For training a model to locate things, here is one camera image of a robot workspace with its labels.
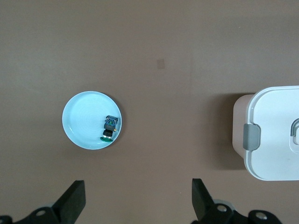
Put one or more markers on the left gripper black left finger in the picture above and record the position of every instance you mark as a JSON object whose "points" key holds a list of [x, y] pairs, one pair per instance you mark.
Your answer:
{"points": [[70, 205]]}

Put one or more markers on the black blue small component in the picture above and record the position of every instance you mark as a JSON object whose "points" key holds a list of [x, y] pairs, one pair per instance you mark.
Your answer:
{"points": [[109, 127]]}

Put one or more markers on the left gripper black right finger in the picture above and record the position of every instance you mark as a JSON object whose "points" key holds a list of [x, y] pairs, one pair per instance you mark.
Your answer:
{"points": [[203, 205]]}

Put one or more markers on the light blue round plate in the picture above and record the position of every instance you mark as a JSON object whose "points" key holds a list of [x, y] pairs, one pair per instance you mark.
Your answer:
{"points": [[84, 119]]}

